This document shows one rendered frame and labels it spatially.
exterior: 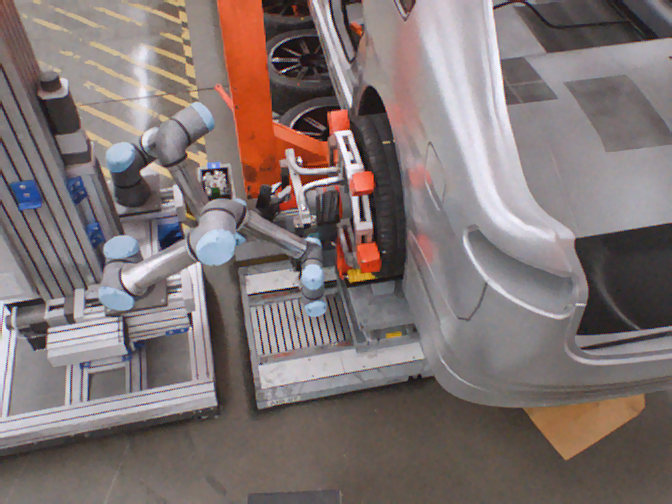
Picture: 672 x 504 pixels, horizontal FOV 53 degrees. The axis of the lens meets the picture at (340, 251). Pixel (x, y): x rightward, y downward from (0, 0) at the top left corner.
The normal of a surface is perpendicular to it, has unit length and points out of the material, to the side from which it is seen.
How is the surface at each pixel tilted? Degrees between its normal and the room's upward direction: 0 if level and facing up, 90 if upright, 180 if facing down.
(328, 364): 0
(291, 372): 0
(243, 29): 90
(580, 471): 0
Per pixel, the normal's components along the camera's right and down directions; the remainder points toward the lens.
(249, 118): 0.21, 0.74
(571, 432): 0.04, -0.65
